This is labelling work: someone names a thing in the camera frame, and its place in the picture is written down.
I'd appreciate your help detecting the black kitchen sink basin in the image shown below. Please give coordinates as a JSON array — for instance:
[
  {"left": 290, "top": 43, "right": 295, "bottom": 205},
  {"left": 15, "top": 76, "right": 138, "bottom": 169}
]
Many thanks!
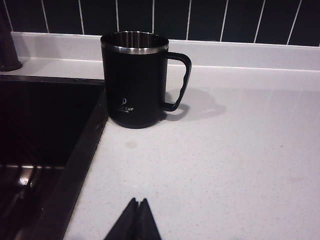
[{"left": 0, "top": 74, "right": 108, "bottom": 240}]

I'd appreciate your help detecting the dark chrome faucet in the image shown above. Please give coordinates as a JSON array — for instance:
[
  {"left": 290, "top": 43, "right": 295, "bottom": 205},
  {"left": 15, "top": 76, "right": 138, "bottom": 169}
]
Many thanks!
[{"left": 0, "top": 0, "right": 24, "bottom": 72}]

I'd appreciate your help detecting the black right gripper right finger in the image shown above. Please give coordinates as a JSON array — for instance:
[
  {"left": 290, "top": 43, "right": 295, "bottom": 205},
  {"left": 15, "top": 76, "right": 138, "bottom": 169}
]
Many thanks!
[{"left": 136, "top": 198, "right": 163, "bottom": 240}]

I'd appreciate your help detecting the black steel-rimmed mug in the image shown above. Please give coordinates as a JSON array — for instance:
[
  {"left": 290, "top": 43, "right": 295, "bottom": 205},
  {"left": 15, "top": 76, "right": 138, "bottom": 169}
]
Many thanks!
[{"left": 100, "top": 31, "right": 193, "bottom": 130}]

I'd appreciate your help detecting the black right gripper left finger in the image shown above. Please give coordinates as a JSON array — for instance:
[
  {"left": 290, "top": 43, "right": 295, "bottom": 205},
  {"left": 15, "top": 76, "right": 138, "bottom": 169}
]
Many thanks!
[{"left": 103, "top": 197, "right": 138, "bottom": 240}]

